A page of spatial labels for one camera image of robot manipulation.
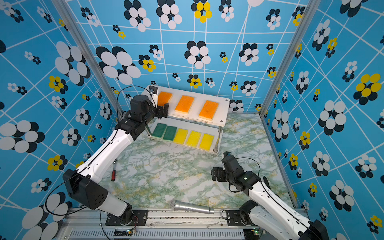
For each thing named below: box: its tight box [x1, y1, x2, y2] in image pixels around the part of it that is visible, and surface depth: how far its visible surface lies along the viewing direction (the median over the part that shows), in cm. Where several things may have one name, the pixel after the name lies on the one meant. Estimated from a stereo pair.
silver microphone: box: [169, 199, 215, 215], surface depth 75 cm
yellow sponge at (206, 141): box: [199, 133, 215, 152], surface depth 98 cm
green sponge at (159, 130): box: [152, 122, 168, 138], surface depth 101 cm
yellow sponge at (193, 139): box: [186, 130, 202, 148], surface depth 98 cm
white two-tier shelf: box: [143, 85, 231, 154], surface depth 81 cm
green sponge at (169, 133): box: [162, 125, 177, 142], surface depth 101 cm
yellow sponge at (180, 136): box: [173, 128, 189, 145], surface depth 100 cm
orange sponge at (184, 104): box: [175, 95, 195, 115], surface depth 77 cm
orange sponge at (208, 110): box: [198, 100, 219, 121], surface depth 75 cm
